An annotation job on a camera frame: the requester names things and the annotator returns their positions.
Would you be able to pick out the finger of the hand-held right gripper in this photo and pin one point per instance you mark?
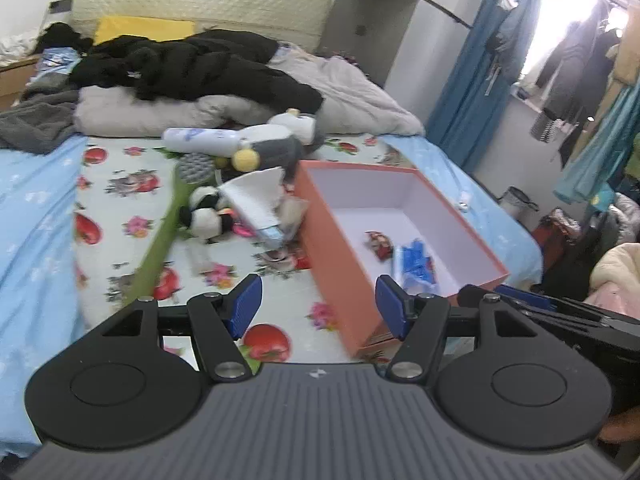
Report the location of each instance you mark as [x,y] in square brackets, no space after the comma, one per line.
[470,295]
[525,296]

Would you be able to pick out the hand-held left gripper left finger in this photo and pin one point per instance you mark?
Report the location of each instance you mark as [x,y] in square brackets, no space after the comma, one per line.
[243,305]

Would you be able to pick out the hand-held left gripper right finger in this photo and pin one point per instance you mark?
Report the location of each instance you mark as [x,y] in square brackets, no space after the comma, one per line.
[392,307]

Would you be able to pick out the orange cardboard box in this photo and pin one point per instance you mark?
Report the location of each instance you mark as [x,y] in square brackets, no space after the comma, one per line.
[330,270]

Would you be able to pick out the panda plush toy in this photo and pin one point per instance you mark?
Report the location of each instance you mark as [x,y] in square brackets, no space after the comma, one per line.
[205,222]

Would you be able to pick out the person's right hand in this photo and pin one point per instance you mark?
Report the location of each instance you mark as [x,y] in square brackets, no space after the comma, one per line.
[625,425]

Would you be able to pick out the blue white packet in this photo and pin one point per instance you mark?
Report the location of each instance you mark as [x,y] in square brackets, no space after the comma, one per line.
[415,265]

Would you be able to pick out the small red packet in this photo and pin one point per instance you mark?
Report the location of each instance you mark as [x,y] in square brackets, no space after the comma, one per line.
[379,245]

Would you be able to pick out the red bag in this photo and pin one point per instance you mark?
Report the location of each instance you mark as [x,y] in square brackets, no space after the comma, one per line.
[552,235]

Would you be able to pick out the cream fluffy blanket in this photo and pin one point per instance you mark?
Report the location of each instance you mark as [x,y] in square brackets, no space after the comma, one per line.
[617,270]

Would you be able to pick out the white remote control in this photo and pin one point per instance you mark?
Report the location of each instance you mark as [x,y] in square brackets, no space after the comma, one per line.
[462,204]

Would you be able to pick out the white trash bin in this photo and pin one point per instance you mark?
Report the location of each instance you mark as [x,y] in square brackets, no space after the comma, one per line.
[517,205]

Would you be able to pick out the green massage brush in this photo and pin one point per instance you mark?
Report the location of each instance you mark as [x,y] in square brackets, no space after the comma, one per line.
[165,230]

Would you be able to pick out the white tissue packet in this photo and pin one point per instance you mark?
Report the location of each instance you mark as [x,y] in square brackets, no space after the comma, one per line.
[247,195]

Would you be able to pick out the grey white penguin plush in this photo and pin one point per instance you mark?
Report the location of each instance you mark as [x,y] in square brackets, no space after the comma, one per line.
[280,147]

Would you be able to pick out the teal hanging dress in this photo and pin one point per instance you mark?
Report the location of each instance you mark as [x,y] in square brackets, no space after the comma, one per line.
[605,150]

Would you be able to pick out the striped hanging cloth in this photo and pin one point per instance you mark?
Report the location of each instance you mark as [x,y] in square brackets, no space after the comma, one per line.
[544,127]

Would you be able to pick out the white spray bottle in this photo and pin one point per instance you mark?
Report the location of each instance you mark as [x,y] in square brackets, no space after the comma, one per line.
[200,139]

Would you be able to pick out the blue bowl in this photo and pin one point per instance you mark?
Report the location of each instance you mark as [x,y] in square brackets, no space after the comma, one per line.
[523,93]

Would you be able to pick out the beige duvet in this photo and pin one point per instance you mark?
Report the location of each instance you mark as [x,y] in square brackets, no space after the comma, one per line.
[350,95]

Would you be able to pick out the light blue bed sheet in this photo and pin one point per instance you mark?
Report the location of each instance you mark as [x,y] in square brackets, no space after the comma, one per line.
[35,240]

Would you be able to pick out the blue curtain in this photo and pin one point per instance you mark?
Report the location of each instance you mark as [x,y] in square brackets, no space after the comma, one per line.
[475,70]

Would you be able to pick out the dark hanging coat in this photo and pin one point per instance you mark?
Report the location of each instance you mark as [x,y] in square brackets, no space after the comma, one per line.
[575,65]

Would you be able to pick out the black jacket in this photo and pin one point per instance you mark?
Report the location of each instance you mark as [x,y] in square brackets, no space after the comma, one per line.
[200,67]

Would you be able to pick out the grey blue hanging garment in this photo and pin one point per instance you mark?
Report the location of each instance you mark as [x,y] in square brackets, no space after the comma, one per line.
[515,35]

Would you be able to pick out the grey fleece blanket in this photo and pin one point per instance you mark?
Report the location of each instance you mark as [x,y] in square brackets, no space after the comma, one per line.
[35,120]

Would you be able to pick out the yellow pillow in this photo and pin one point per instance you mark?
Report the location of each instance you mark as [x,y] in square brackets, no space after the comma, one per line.
[140,27]

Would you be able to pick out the blue patterned pillow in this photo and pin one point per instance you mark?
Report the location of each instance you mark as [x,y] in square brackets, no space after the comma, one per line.
[57,62]

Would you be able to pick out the beige quilted headboard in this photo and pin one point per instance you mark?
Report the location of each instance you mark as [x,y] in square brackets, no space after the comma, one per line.
[200,0]

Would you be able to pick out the wooden bedside table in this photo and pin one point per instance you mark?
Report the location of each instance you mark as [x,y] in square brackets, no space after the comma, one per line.
[15,80]

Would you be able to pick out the black fluffy cloth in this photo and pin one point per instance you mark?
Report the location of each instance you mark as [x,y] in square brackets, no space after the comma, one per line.
[60,37]

